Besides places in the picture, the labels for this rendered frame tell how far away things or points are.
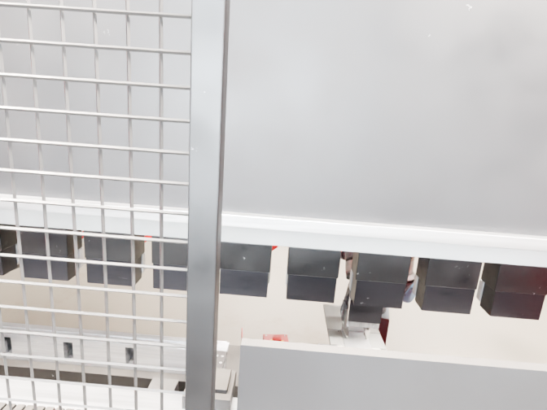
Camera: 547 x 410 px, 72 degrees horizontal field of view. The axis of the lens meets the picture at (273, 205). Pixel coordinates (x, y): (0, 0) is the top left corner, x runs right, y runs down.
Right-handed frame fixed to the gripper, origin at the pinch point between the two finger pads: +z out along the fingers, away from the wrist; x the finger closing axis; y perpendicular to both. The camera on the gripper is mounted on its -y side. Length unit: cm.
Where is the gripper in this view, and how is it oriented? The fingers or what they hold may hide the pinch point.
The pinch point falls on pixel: (356, 334)
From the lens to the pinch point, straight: 135.2
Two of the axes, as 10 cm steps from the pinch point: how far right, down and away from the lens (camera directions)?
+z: -0.8, 8.9, -4.4
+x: 10.0, 0.8, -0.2
